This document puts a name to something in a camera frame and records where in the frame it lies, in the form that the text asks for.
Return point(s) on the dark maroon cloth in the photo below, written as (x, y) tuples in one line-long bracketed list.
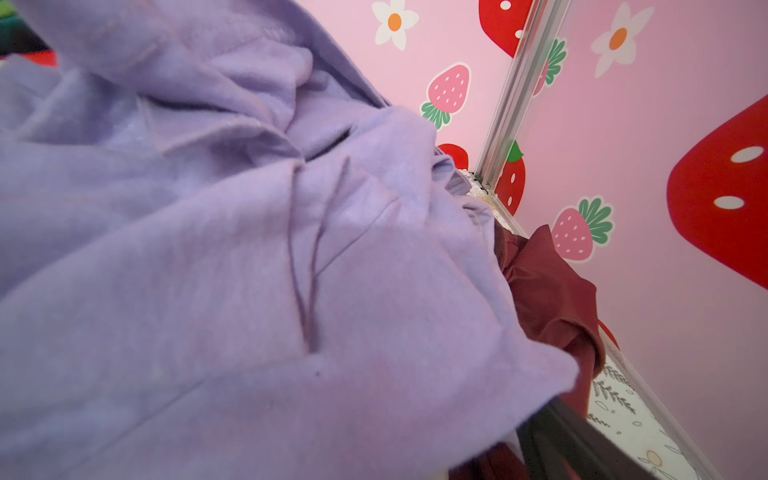
[(555, 306)]

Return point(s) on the lavender purple cloth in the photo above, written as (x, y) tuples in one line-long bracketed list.
[(225, 256)]

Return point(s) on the aluminium corner frame post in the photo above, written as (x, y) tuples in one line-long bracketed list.
[(542, 25)]

